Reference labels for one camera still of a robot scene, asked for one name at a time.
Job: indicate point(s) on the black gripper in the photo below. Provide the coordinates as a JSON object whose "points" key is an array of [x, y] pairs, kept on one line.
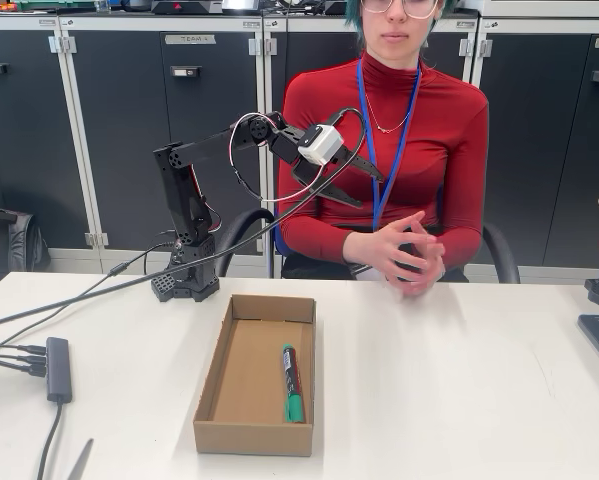
{"points": [[313, 172]]}

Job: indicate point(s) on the green marker pen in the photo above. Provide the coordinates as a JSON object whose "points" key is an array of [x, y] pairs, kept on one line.
{"points": [[291, 385]]}

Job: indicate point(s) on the left forearm red sleeve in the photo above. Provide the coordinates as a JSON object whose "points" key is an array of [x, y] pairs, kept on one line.
{"points": [[459, 245]]}

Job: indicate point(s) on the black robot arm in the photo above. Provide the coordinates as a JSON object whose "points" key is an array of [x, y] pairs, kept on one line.
{"points": [[179, 200]]}

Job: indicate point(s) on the right forearm red sleeve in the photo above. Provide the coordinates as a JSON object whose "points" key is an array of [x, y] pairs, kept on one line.
{"points": [[314, 240]]}

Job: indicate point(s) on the person in red top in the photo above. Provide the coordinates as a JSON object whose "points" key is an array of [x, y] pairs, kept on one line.
{"points": [[429, 150]]}

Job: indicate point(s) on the person's right hand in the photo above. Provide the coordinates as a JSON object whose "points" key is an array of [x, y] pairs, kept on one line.
{"points": [[374, 250]]}

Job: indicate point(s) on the person's left hand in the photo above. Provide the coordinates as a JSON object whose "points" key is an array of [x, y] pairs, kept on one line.
{"points": [[426, 265]]}

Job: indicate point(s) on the white ID badge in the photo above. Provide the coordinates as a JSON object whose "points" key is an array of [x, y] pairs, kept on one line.
{"points": [[361, 270]]}

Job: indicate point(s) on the office chair with blue back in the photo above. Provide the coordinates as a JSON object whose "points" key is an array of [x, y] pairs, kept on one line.
{"points": [[504, 255]]}

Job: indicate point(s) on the thin-framed glasses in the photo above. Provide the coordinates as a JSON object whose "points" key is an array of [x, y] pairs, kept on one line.
{"points": [[424, 6]]}

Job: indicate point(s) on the silver device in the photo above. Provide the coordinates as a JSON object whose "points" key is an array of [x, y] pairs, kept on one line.
{"points": [[241, 5]]}

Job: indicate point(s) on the brown cardboard box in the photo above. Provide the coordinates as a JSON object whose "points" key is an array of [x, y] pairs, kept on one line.
{"points": [[249, 380]]}

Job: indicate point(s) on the black device red triangle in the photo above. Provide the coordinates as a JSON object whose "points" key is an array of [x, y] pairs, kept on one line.
{"points": [[189, 7]]}

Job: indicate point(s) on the green tray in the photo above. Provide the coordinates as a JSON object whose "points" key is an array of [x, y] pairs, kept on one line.
{"points": [[54, 5]]}

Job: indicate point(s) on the grey USB hub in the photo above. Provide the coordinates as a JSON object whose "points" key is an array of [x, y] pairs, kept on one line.
{"points": [[59, 370]]}

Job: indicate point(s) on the black backpack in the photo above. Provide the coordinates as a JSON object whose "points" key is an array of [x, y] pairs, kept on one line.
{"points": [[9, 245]]}

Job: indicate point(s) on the grey pointed blade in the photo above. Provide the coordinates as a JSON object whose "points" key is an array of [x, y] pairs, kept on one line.
{"points": [[81, 462]]}

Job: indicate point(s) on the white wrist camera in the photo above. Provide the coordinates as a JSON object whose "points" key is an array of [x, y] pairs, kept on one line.
{"points": [[320, 145]]}

